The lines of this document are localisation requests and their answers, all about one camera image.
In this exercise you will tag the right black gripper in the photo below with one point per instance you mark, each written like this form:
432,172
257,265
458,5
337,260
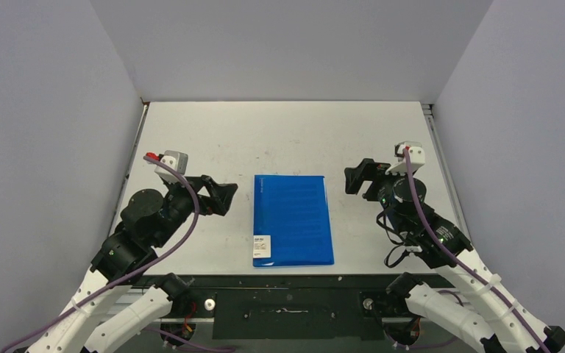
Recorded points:
374,178

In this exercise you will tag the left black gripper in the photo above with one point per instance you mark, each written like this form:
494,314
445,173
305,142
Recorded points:
220,195

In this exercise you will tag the blue plastic folder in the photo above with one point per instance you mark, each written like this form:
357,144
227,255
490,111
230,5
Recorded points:
291,222

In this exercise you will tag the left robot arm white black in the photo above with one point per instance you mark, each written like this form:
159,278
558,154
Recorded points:
148,221

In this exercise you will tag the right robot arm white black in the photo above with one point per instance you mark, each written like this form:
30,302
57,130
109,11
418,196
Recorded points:
406,215

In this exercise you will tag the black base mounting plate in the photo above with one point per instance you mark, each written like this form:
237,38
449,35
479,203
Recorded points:
294,307

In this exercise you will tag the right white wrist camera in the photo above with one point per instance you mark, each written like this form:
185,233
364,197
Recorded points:
410,157

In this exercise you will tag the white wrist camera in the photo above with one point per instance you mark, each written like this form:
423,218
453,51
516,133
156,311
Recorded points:
410,157
177,161

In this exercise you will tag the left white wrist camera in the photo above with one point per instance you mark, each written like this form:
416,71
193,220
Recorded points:
177,161

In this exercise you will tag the aluminium frame rail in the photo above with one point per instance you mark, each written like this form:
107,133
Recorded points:
458,195

